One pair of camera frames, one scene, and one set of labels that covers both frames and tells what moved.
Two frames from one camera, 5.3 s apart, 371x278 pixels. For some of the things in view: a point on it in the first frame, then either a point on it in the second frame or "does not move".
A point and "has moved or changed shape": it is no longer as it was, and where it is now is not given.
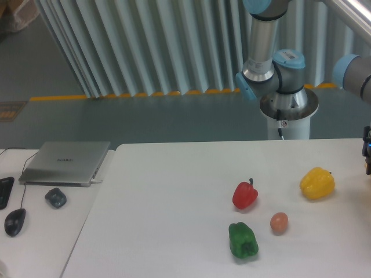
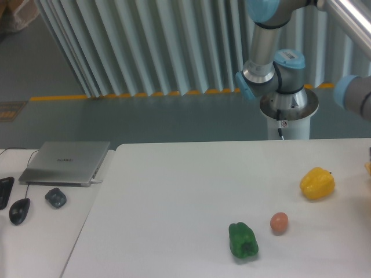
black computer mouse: [14, 222] has moved or changed shape
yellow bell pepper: [317, 183] does not move
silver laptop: [63, 163] does not move
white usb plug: [95, 180] does not move
